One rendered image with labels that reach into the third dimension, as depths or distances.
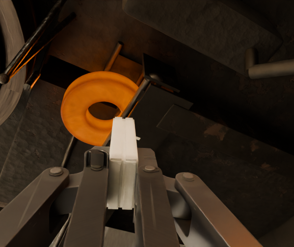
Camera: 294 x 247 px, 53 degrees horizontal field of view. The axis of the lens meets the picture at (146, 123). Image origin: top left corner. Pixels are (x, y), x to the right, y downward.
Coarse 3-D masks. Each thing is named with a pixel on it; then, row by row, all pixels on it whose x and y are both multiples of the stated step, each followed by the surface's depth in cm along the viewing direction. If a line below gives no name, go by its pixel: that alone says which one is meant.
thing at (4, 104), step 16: (0, 0) 39; (16, 0) 42; (0, 16) 40; (16, 16) 40; (0, 32) 41; (16, 32) 42; (0, 48) 43; (16, 48) 43; (16, 80) 47; (0, 96) 48; (16, 96) 49; (0, 112) 51
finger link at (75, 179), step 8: (72, 176) 14; (80, 176) 15; (72, 184) 14; (64, 192) 14; (72, 192) 14; (56, 200) 14; (64, 200) 14; (72, 200) 14; (56, 208) 14; (64, 208) 14; (72, 208) 14
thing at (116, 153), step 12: (120, 120) 21; (120, 132) 18; (120, 144) 17; (120, 156) 15; (120, 168) 15; (108, 180) 15; (120, 180) 15; (108, 192) 16; (120, 192) 16; (108, 204) 16
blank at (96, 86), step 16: (80, 80) 51; (96, 80) 50; (112, 80) 50; (128, 80) 53; (64, 96) 53; (80, 96) 52; (96, 96) 52; (112, 96) 52; (128, 96) 52; (64, 112) 54; (80, 112) 54; (80, 128) 56; (96, 128) 57; (96, 144) 59
